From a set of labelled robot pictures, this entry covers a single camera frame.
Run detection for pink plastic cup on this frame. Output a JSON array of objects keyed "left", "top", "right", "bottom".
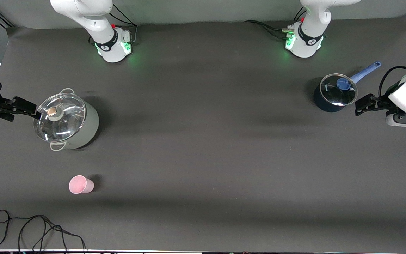
[{"left": 69, "top": 175, "right": 94, "bottom": 194}]

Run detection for glass lid with blue knob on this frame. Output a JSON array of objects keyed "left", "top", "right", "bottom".
[{"left": 320, "top": 73, "right": 358, "bottom": 107}]

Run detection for dark blue saucepan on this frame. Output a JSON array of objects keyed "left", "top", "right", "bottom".
[{"left": 313, "top": 62, "right": 382, "bottom": 113}]

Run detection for glass lid with tan knob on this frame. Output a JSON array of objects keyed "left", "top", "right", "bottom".
[{"left": 33, "top": 93, "right": 86, "bottom": 143}]

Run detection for white stock pot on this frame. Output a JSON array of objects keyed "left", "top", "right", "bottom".
[{"left": 34, "top": 88, "right": 99, "bottom": 151}]

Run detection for black diagonal cable pair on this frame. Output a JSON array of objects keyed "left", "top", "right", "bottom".
[{"left": 0, "top": 9, "right": 15, "bottom": 29}]

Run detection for thin black looped cable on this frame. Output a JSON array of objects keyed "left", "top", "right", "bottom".
[{"left": 0, "top": 210, "right": 87, "bottom": 253}]

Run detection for black right arm base cables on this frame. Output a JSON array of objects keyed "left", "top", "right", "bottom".
[{"left": 88, "top": 5, "right": 138, "bottom": 46}]

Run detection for black arm base cables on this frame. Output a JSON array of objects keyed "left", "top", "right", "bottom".
[
  {"left": 88, "top": 5, "right": 138, "bottom": 46},
  {"left": 244, "top": 7, "right": 307, "bottom": 40}
]

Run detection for black left arm base cables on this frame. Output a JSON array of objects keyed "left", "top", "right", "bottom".
[{"left": 244, "top": 7, "right": 307, "bottom": 40}]

